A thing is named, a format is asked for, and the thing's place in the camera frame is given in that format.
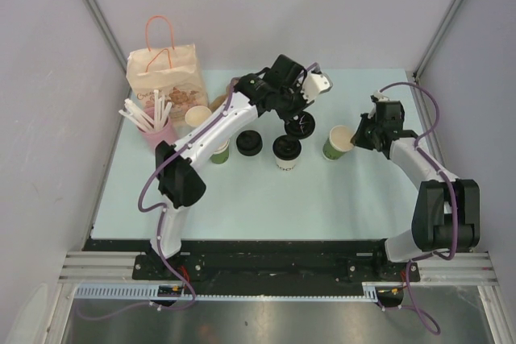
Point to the white cable duct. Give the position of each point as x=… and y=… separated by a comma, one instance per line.
x=169, y=292

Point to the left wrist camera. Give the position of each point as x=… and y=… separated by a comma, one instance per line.
x=314, y=85

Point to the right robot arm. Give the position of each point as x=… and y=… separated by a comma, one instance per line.
x=447, y=213

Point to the green paper cup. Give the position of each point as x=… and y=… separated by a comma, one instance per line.
x=338, y=143

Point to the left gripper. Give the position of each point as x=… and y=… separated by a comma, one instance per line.
x=297, y=88

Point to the black lid stack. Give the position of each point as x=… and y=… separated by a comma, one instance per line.
x=249, y=143

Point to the cardboard cup carrier stack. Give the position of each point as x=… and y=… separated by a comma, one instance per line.
x=220, y=99

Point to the paper takeout bag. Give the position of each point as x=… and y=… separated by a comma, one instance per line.
x=174, y=71

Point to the aluminium rail frame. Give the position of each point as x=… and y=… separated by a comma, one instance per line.
x=466, y=269

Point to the black cup lid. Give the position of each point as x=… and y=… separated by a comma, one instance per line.
x=286, y=141
x=302, y=127

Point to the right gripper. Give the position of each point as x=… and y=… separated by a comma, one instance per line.
x=358, y=139

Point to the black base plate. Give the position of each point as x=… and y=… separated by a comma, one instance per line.
x=351, y=261

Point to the pink straw holder cup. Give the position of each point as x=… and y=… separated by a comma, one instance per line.
x=167, y=133

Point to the green cup stack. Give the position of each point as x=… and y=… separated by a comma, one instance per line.
x=222, y=154

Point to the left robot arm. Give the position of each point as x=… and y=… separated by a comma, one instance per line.
x=178, y=165

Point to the white wrapped straws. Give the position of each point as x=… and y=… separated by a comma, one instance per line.
x=148, y=120

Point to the white paper cup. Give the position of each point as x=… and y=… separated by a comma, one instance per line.
x=287, y=160

